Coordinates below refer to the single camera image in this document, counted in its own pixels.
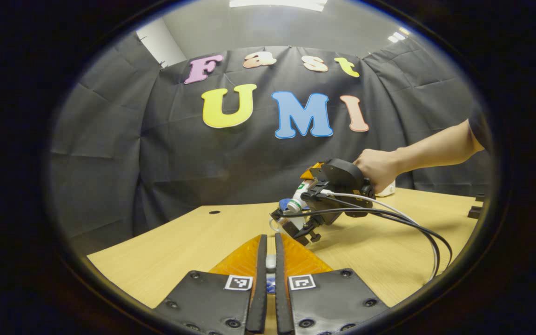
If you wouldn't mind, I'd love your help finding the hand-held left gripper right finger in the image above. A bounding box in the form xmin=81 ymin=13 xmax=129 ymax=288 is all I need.
xmin=275 ymin=233 xmax=392 ymax=335

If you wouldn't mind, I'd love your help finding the long ceiling light panel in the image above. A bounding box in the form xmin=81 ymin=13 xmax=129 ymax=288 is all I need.
xmin=228 ymin=0 xmax=328 ymax=12

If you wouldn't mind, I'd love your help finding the black backdrop cloth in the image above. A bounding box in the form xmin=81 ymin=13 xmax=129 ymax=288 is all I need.
xmin=49 ymin=33 xmax=494 ymax=254

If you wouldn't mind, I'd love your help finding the white toaster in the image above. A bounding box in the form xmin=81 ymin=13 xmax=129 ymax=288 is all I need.
xmin=374 ymin=180 xmax=397 ymax=198

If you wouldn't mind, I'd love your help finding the white green-label water bottle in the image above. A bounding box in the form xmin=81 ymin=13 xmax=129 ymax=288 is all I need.
xmin=286 ymin=181 xmax=313 ymax=214

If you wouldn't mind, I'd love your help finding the white cable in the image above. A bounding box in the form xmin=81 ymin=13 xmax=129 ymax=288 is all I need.
xmin=322 ymin=188 xmax=437 ymax=283

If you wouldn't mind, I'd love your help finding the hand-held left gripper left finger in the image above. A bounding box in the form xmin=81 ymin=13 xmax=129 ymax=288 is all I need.
xmin=152 ymin=234 xmax=268 ymax=335

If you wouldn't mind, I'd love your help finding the white ceramic teacup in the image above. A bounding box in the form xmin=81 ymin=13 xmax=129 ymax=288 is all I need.
xmin=269 ymin=215 xmax=307 ymax=236

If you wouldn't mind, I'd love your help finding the person's dark shirt sleeve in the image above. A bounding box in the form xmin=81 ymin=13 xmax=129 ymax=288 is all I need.
xmin=467 ymin=105 xmax=490 ymax=152

